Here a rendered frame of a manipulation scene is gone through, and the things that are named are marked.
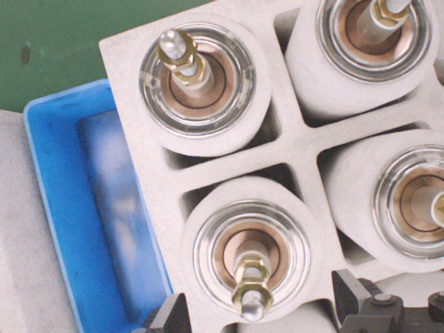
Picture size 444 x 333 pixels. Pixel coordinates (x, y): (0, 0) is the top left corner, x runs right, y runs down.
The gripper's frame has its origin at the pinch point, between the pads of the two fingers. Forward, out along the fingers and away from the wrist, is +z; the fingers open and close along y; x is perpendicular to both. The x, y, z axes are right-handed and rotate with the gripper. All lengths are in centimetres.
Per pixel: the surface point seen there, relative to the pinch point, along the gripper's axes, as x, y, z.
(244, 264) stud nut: 0.6, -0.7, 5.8
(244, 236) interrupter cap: 1.2, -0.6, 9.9
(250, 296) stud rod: 0.4, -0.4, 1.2
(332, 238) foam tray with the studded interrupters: -1.5, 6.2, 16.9
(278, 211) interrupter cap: 2.6, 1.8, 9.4
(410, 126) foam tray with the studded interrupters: 6.5, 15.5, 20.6
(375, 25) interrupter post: 12.5, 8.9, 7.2
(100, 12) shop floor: 28.4, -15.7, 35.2
